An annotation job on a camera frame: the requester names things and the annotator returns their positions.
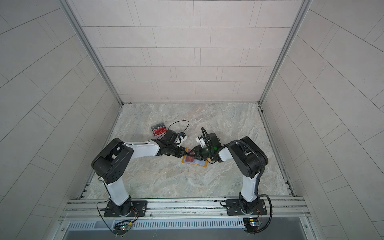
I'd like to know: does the aluminium mounting rail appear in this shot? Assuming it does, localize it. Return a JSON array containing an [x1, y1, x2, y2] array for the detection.
[[59, 196, 310, 221]]

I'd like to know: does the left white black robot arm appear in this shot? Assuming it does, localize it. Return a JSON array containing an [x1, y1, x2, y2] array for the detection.
[[91, 130, 188, 217]]

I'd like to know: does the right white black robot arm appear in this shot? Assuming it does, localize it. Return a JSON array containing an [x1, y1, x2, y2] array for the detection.
[[187, 133, 269, 214]]

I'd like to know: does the left green circuit board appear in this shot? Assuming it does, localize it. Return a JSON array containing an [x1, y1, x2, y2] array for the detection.
[[113, 221, 134, 236]]

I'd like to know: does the white vent grille strip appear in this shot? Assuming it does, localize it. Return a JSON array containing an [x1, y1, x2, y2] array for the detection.
[[68, 218, 245, 231]]

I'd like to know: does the clear acrylic card box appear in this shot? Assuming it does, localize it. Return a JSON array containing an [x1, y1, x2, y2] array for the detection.
[[151, 123, 167, 137]]

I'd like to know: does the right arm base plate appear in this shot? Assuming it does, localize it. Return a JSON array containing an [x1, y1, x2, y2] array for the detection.
[[221, 199, 268, 216]]

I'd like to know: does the left camera thin black cable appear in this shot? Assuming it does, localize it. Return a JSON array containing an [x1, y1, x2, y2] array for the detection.
[[163, 119, 190, 139]]

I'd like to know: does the red VIP card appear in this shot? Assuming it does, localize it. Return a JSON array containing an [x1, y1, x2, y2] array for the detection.
[[151, 127, 167, 136]]

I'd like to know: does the green circuit board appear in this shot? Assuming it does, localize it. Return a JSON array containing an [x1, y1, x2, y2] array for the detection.
[[113, 221, 134, 236], [243, 218, 261, 234]]

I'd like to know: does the yellow leather card holder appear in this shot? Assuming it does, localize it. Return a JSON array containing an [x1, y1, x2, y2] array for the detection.
[[182, 148, 208, 168]]

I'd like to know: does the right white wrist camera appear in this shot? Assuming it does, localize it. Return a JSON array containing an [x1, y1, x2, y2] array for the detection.
[[196, 135, 207, 148]]

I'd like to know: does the right green circuit board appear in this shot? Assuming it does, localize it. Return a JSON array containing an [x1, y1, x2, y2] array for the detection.
[[243, 218, 261, 234]]

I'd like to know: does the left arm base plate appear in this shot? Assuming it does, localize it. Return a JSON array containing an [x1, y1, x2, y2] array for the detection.
[[101, 201, 148, 218]]

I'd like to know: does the black corrugated cable conduit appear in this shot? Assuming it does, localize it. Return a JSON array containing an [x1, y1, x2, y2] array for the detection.
[[200, 127, 273, 235]]

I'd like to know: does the black VIP card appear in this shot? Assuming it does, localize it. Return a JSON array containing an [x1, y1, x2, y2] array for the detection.
[[152, 123, 165, 129]]

